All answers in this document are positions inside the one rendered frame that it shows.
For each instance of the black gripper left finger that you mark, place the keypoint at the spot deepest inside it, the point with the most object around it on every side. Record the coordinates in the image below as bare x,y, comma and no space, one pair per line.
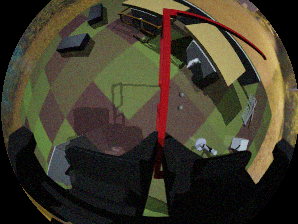
133,169

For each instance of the red glasses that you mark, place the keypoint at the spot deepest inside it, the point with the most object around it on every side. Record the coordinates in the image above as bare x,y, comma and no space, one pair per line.
164,72

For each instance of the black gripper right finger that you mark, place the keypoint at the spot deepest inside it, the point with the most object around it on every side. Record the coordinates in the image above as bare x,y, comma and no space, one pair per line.
184,171

